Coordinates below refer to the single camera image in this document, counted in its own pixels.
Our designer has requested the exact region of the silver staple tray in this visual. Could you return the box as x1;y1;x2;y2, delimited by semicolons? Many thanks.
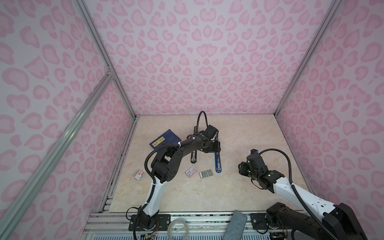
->
199;170;214;179

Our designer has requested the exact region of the red white staple box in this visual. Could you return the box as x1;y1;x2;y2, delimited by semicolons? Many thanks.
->
185;166;198;178

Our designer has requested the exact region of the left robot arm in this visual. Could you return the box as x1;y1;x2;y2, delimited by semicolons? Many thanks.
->
138;125;221;219

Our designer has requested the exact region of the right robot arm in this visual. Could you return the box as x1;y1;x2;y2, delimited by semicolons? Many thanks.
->
238;149;367;240

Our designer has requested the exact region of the blue booklet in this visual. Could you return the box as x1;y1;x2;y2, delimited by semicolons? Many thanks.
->
149;129;181;150

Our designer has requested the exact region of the grey cloth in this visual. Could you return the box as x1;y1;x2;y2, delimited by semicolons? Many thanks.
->
222;210;247;240

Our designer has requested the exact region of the clear plastic staple packet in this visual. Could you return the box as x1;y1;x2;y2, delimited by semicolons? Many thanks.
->
134;170;145;182

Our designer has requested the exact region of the clear tape roll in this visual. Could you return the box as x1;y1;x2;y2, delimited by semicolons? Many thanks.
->
167;218;190;240

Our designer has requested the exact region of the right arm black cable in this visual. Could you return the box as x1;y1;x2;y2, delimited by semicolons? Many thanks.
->
257;148;340;240

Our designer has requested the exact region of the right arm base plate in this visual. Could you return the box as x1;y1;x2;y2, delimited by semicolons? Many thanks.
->
250;213;284;232

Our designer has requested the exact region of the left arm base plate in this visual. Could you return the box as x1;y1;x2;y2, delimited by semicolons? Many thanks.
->
129;214;171;232

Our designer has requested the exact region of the aluminium frame rail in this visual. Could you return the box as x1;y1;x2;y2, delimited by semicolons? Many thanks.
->
0;70;115;232

